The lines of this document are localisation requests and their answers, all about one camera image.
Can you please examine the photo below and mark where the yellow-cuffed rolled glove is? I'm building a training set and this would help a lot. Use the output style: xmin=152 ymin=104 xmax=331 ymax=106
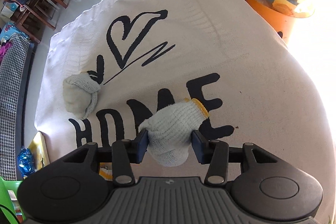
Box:
xmin=98 ymin=162 xmax=114 ymax=182

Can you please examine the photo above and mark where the green plastic chair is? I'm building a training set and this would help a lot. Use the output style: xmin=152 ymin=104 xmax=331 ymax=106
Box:
xmin=0 ymin=176 xmax=27 ymax=224

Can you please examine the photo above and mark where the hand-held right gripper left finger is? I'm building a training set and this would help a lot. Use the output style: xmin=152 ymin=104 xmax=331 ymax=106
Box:
xmin=63 ymin=128 xmax=149 ymax=186

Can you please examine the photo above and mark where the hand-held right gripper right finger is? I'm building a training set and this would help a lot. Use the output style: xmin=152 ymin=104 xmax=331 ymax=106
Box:
xmin=192 ymin=130 xmax=283 ymax=186

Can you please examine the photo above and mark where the white knit glove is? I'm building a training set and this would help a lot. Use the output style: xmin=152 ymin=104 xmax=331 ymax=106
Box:
xmin=138 ymin=98 xmax=210 ymax=167
xmin=63 ymin=70 xmax=102 ymax=120

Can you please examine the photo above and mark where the white printed tablecloth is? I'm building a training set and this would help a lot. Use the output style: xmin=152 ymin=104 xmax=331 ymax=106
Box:
xmin=34 ymin=0 xmax=336 ymax=224

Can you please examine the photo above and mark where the colourful printed cloth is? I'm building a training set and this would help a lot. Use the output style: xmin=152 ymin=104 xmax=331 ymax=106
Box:
xmin=0 ymin=22 xmax=30 ymax=62

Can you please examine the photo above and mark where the houndstooth sofa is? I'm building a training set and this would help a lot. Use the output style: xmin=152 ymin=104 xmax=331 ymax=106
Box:
xmin=0 ymin=35 xmax=34 ymax=180

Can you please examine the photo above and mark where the blue snack packet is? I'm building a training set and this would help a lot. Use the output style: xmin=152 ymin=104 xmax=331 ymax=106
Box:
xmin=17 ymin=148 xmax=36 ymax=177

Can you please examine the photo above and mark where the orange plastic bucket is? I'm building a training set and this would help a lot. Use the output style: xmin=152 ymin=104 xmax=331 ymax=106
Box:
xmin=244 ymin=0 xmax=315 ymax=45

